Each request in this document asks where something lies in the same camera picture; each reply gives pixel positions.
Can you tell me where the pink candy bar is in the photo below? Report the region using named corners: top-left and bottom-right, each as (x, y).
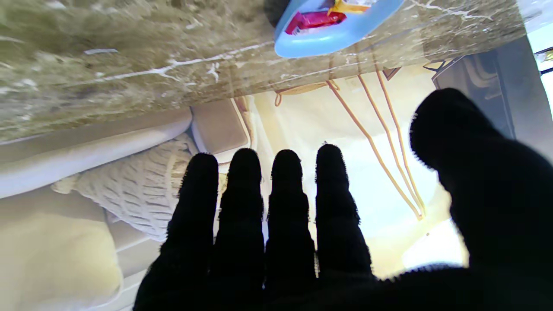
top-left (285, 11), bottom-right (347, 35)

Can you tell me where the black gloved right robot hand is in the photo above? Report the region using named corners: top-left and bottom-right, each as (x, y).
top-left (133, 88), bottom-right (553, 311)

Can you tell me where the dark flat screen television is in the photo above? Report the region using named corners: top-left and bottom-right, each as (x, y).
top-left (432, 37), bottom-right (553, 141)

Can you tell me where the blue square plastic dish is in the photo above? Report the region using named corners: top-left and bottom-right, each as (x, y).
top-left (274, 0), bottom-right (404, 59)

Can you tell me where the wooden tripod floor lamp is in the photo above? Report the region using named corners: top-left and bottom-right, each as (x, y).
top-left (326, 43), bottom-right (426, 221)

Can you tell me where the orange candy bar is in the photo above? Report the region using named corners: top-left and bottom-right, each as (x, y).
top-left (327, 0), bottom-right (372, 14)

